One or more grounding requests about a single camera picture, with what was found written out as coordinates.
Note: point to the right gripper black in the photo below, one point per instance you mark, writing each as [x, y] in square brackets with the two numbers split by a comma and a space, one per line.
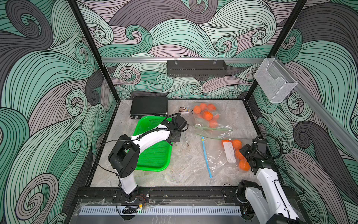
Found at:
[243, 150]

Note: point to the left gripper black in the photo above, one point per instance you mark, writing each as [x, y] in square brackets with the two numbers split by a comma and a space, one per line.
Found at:
[178, 138]

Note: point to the blue-zip bag of oranges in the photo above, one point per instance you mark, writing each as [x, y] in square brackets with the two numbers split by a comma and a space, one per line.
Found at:
[224, 155]

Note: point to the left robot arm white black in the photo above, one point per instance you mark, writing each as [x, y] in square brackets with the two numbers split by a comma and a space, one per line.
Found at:
[125, 154]

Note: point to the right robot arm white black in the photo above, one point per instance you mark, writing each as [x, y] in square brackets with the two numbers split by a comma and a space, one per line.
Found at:
[270, 202]

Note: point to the green-zip bag of oranges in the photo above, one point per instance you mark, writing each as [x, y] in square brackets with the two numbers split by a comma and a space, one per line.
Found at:
[210, 122]

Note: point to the small card box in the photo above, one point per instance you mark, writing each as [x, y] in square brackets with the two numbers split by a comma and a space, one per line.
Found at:
[184, 110]

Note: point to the green plastic basket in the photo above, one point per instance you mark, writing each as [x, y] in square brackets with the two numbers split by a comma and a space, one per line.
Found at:
[157, 157]

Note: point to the black hard case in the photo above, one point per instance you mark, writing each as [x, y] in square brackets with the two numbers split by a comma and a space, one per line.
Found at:
[149, 106]

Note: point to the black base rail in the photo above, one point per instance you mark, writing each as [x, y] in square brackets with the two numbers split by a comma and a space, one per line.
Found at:
[226, 193]

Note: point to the black wall tray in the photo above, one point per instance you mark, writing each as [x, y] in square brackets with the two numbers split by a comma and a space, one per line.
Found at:
[196, 69]

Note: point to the clear acrylic wall holder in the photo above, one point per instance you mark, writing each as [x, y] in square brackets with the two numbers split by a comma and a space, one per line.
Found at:
[274, 79]

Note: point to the aluminium wall rail right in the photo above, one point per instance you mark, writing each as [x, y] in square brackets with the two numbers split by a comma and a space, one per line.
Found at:
[309, 90]

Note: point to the aluminium wall rail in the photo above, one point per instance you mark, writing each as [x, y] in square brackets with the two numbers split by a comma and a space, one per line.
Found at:
[309, 90]
[164, 60]

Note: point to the aluminium wall rail back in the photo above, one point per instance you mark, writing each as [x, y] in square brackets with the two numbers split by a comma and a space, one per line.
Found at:
[164, 60]

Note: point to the white slotted cable duct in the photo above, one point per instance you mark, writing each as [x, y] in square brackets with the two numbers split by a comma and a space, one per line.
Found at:
[163, 210]

